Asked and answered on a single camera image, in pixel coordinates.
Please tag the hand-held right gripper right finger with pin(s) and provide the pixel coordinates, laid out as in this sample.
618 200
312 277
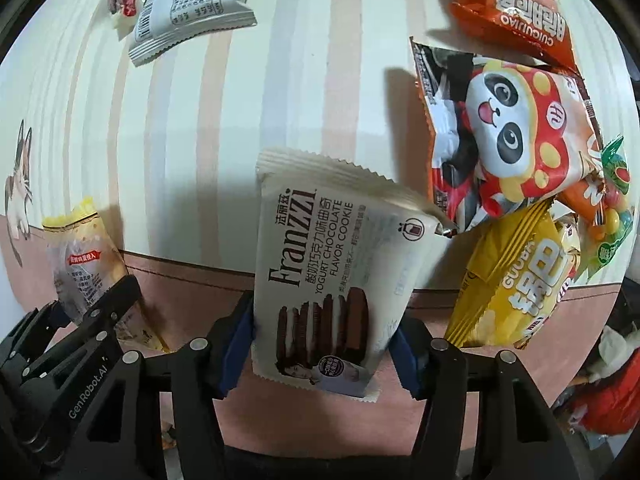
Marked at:
406 355

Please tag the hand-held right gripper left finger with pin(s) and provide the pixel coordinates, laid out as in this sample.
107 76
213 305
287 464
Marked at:
236 347

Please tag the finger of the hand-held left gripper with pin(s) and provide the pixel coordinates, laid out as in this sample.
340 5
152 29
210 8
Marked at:
35 332
110 305

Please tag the clear yellow cake packet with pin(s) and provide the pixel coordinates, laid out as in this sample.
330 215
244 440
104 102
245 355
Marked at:
80 255

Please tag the cream chocolate cookie packet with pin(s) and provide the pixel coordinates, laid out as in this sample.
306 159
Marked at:
330 260

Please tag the yellow chip packet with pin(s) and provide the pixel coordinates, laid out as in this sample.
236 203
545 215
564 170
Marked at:
515 280

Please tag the panda print snack packet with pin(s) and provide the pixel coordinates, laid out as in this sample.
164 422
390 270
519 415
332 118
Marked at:
505 125

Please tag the clear green fruit candy bag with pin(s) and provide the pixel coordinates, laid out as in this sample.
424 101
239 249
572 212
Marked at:
612 175

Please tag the white grey snack packet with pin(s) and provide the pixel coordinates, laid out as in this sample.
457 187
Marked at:
200 0

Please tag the orange snack packet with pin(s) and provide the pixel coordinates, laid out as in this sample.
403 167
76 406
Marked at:
510 15

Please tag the striped cat-print bedsheet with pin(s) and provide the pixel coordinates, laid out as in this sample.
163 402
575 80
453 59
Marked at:
200 160

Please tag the white crumpled tissue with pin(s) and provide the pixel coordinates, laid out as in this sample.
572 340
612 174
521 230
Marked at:
615 350

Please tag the red bag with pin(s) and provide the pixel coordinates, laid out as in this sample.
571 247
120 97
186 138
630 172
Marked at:
615 400

